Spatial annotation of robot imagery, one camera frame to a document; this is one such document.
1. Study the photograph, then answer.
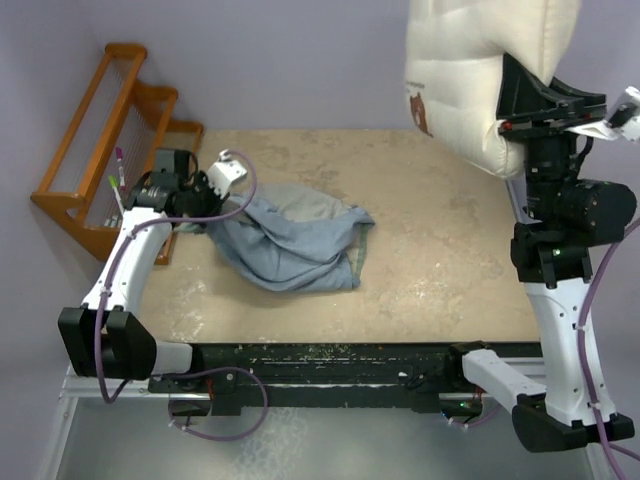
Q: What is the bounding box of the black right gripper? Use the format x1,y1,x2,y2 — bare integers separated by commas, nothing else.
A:
497,50,609,223

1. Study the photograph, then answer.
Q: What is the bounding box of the green grey patchwork pillowcase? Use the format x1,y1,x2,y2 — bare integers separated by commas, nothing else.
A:
175,183,375,292

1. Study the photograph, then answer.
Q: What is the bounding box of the cream pillow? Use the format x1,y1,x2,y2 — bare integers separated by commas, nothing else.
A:
405,0,582,179

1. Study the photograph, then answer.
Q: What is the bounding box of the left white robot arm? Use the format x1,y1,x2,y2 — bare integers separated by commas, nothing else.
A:
58,148,247,392

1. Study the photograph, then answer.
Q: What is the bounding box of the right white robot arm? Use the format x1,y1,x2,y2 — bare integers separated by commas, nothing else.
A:
444,55,639,453

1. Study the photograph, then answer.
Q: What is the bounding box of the green capped marker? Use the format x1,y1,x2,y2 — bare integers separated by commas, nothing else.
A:
108,175,125,215

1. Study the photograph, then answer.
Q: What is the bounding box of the pink capped marker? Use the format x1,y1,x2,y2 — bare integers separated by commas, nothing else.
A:
115,146,126,191

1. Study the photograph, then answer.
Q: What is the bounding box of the orange wooden rack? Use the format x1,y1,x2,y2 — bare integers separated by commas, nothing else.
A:
30,43,204,261

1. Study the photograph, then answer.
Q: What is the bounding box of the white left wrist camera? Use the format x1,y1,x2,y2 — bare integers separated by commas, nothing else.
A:
205,150,248,198

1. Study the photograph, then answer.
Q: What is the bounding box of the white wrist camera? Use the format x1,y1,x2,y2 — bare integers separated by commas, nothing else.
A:
568,86,639,143
205,150,248,198

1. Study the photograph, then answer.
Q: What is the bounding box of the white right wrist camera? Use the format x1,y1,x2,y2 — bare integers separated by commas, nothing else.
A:
568,86,639,143

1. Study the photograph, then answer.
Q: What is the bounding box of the aluminium table edge rail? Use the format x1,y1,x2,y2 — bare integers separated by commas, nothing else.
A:
505,176,532,223

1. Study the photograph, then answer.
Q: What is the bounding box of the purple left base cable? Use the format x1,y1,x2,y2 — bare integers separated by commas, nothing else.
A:
167,370,270,443

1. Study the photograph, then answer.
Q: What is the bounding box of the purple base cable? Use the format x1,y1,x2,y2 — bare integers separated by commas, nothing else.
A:
441,389,506,429
167,370,270,443

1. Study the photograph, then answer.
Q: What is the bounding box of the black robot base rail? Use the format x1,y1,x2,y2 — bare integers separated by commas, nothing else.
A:
149,343,491,422

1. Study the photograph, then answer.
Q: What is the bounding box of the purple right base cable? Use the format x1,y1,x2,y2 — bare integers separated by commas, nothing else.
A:
441,389,506,429

